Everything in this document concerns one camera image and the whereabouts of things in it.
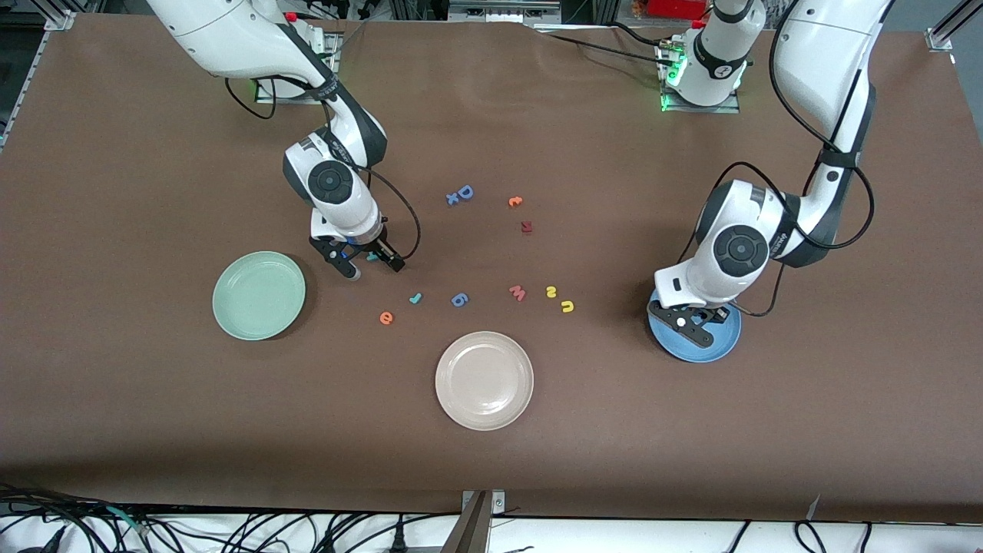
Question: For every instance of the blue foam letter D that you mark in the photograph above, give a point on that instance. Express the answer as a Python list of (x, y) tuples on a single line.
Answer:
[(471, 195)]

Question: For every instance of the beige plastic plate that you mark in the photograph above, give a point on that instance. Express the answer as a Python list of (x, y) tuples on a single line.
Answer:
[(484, 380)]

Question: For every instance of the mint green plastic plate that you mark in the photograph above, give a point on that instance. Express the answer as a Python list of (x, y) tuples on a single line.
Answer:
[(246, 307)]

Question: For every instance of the brown table cover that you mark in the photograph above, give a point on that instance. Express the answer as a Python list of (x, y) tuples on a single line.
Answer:
[(153, 422)]

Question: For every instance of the aluminium corner bracket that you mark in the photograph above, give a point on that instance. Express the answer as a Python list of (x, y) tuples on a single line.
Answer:
[(60, 21)]

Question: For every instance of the dark metal strut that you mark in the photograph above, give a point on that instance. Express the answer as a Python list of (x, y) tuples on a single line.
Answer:
[(468, 534)]

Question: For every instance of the pink foam letter w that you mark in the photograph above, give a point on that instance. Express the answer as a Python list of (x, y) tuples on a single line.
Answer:
[(518, 294)]

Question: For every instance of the grey metal equipment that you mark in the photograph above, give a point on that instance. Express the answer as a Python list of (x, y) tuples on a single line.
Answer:
[(499, 9)]

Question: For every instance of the aluminium frame rail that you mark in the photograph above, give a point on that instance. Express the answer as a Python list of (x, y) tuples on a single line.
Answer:
[(23, 88)]

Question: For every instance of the blue plastic plate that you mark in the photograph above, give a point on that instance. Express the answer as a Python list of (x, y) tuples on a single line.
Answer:
[(695, 355)]

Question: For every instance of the grey metal bracket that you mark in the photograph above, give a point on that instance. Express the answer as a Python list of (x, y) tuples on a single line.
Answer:
[(499, 499)]

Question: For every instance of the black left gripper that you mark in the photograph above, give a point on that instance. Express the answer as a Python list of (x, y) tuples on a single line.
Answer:
[(719, 312)]

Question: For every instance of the red box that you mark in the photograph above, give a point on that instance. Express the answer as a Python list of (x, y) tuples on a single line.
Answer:
[(664, 8)]

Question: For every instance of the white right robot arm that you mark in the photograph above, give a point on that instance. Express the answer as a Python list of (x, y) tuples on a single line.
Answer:
[(230, 38)]

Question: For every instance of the blue foam digit six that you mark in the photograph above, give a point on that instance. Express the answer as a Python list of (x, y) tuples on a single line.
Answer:
[(454, 296)]

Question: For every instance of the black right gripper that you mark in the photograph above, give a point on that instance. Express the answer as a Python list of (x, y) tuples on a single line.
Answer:
[(379, 247)]

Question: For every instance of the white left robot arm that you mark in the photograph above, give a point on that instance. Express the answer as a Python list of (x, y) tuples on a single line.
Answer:
[(814, 61)]

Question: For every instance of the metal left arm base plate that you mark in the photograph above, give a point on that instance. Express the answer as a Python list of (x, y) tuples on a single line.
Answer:
[(703, 110)]

